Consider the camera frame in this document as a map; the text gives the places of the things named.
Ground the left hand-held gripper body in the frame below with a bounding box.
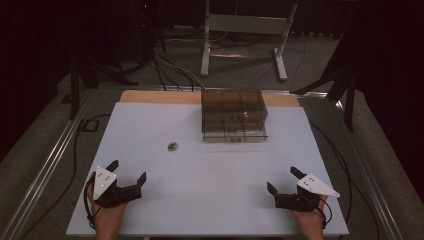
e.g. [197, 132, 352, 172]
[92, 165, 143, 210]

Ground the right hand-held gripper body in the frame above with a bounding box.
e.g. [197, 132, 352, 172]
[274, 172, 341, 213]

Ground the smoky transparent drawer box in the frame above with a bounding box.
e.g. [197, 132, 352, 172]
[200, 87, 270, 144]

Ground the person's right hand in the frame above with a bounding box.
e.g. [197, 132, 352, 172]
[291, 194, 330, 240]

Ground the person's left hand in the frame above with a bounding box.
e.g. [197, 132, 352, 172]
[87, 193, 128, 240]

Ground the black floor plate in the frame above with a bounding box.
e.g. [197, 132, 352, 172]
[77, 118, 100, 133]

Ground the white table mat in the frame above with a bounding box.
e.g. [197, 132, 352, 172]
[65, 101, 350, 238]

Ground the black tripod stand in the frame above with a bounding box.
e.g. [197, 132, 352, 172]
[289, 29, 358, 133]
[60, 29, 140, 122]

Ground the white metal stand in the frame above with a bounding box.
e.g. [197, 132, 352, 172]
[199, 0, 300, 83]

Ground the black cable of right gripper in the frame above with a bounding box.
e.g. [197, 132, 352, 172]
[313, 195, 334, 231]

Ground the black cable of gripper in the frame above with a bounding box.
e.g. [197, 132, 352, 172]
[82, 172, 98, 231]
[313, 195, 334, 231]

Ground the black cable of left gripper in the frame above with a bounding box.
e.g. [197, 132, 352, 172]
[82, 172, 98, 231]

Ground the black floor cable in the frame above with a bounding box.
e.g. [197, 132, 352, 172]
[309, 121, 381, 240]
[19, 113, 112, 240]

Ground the aluminium floor rail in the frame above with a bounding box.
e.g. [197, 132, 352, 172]
[0, 89, 96, 240]
[334, 99, 406, 240]

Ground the white floor cable bundle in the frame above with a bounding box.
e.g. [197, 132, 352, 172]
[152, 49, 207, 91]

